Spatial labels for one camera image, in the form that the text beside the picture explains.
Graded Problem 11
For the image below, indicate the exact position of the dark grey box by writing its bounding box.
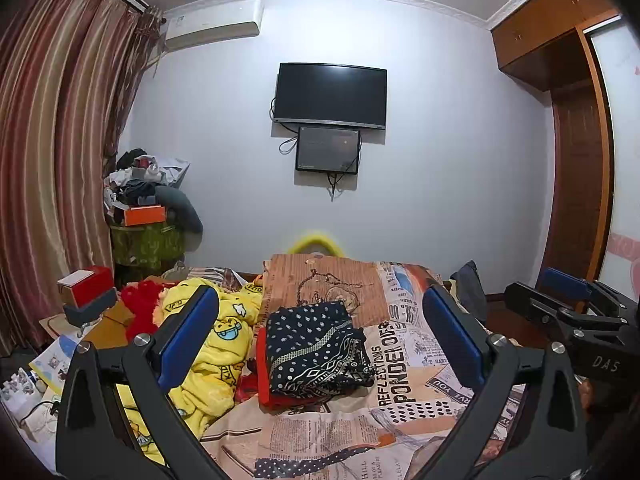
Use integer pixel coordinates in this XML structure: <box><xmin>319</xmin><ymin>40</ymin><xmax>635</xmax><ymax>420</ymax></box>
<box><xmin>62</xmin><ymin>290</ymin><xmax>118</xmax><ymax>328</ymax></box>

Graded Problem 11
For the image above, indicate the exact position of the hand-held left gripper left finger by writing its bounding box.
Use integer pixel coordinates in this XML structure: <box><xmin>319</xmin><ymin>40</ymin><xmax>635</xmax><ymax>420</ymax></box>
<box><xmin>55</xmin><ymin>284</ymin><xmax>221</xmax><ymax>480</ymax></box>

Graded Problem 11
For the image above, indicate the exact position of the grey neck pillow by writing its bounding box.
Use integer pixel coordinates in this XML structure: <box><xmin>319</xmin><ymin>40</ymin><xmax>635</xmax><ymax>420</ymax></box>
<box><xmin>155</xmin><ymin>185</ymin><xmax>203</xmax><ymax>235</ymax></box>

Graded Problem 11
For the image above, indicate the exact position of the dark blue bag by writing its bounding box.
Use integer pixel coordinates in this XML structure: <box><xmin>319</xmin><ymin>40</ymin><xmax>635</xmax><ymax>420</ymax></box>
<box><xmin>450</xmin><ymin>260</ymin><xmax>488</xmax><ymax>326</ymax></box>

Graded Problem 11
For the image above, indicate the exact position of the red box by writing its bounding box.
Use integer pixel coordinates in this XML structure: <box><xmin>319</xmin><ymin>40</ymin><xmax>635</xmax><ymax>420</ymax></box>
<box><xmin>56</xmin><ymin>266</ymin><xmax>116</xmax><ymax>307</ymax></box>

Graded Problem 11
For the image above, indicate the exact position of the brown striped curtain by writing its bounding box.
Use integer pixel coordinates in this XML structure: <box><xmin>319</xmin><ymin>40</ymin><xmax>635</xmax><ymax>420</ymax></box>
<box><xmin>0</xmin><ymin>0</ymin><xmax>163</xmax><ymax>356</ymax></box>

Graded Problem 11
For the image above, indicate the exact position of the orange box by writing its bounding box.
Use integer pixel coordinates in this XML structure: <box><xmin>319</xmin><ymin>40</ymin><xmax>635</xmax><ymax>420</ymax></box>
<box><xmin>124</xmin><ymin>204</ymin><xmax>166</xmax><ymax>227</ymax></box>

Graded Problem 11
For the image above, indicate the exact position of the small black wall monitor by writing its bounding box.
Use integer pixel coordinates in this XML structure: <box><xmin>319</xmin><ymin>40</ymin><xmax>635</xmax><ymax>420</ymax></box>
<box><xmin>295</xmin><ymin>126</ymin><xmax>362</xmax><ymax>175</ymax></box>

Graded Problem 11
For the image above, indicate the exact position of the illustrated paper booklet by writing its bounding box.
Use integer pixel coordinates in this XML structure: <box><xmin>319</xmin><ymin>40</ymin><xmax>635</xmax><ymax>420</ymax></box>
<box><xmin>29</xmin><ymin>332</ymin><xmax>81</xmax><ymax>396</ymax></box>

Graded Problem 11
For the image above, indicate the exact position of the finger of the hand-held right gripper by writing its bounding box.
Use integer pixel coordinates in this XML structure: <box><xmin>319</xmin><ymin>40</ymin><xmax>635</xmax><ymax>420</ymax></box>
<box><xmin>504</xmin><ymin>281</ymin><xmax>632</xmax><ymax>333</ymax></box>
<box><xmin>542</xmin><ymin>266</ymin><xmax>640</xmax><ymax>307</ymax></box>

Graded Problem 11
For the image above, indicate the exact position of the red fuzzy cloth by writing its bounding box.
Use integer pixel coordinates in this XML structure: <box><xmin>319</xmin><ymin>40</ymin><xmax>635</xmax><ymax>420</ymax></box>
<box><xmin>121</xmin><ymin>280</ymin><xmax>171</xmax><ymax>343</ymax></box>

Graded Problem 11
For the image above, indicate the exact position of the brown cardboard box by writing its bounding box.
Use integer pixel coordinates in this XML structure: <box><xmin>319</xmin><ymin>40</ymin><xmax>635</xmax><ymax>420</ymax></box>
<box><xmin>40</xmin><ymin>300</ymin><xmax>136</xmax><ymax>356</ymax></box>

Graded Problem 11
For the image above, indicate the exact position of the red folded garment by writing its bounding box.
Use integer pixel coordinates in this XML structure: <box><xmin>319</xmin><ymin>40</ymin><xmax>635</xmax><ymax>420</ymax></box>
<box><xmin>255</xmin><ymin>327</ymin><xmax>341</xmax><ymax>408</ymax></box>

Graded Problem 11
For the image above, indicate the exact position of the pile of mixed clutter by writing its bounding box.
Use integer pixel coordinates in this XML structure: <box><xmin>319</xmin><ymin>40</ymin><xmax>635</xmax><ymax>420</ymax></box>
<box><xmin>104</xmin><ymin>148</ymin><xmax>192</xmax><ymax>211</ymax></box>

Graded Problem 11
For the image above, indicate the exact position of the navy patterned zip hoodie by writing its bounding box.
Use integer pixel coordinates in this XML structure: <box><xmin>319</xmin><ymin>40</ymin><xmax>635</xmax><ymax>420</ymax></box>
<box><xmin>264</xmin><ymin>301</ymin><xmax>377</xmax><ymax>396</ymax></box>

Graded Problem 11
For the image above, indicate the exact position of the black wall television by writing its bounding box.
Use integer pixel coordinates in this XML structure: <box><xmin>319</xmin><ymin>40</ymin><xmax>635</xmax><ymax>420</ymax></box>
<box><xmin>275</xmin><ymin>62</ymin><xmax>388</xmax><ymax>130</ymax></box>

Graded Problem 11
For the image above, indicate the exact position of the green patterned cloth cover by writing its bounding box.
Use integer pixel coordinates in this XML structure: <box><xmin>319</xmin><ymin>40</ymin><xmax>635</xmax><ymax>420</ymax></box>
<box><xmin>110</xmin><ymin>220</ymin><xmax>186</xmax><ymax>268</ymax></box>

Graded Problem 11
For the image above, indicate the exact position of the newspaper print bed sheet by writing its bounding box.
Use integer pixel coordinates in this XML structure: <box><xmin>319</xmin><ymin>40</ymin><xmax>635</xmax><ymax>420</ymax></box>
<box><xmin>200</xmin><ymin>252</ymin><xmax>526</xmax><ymax>480</ymax></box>

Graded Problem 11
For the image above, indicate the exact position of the white air conditioner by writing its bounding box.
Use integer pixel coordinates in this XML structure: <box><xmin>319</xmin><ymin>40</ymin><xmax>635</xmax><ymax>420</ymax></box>
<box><xmin>164</xmin><ymin>0</ymin><xmax>264</xmax><ymax>52</ymax></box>

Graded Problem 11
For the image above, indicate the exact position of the yellow hoop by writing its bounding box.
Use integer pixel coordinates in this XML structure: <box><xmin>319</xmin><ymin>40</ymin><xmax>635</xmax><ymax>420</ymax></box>
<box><xmin>290</xmin><ymin>230</ymin><xmax>341</xmax><ymax>256</ymax></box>

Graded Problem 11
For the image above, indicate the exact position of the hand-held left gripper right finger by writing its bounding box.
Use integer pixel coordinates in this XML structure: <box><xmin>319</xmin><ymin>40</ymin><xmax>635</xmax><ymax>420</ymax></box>
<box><xmin>421</xmin><ymin>284</ymin><xmax>588</xmax><ymax>480</ymax></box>

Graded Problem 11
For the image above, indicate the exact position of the yellow cartoon fleece garment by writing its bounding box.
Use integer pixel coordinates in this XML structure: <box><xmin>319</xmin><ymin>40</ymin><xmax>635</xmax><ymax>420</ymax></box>
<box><xmin>117</xmin><ymin>280</ymin><xmax>266</xmax><ymax>466</ymax></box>

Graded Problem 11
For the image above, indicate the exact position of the wooden overhead cabinet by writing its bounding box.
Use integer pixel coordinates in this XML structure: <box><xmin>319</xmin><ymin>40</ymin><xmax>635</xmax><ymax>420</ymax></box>
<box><xmin>490</xmin><ymin>0</ymin><xmax>621</xmax><ymax>92</ymax></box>

